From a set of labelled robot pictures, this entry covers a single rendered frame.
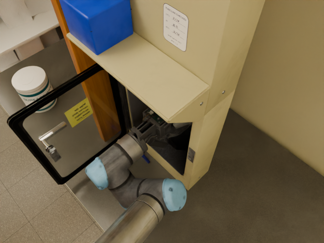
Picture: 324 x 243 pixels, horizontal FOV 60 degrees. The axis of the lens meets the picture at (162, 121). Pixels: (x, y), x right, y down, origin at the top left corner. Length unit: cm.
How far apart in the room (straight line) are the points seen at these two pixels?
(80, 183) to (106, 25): 66
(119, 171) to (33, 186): 154
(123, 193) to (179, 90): 36
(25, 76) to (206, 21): 90
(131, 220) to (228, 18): 43
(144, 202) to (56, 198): 152
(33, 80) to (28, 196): 117
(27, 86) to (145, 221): 76
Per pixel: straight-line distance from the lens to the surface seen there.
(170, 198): 67
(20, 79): 124
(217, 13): 45
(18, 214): 221
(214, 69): 51
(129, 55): 60
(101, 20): 57
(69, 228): 205
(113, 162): 73
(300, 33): 93
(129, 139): 75
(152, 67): 57
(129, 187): 76
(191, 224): 101
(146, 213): 65
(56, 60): 149
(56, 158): 89
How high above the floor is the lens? 191
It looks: 56 degrees down
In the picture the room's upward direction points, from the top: straight up
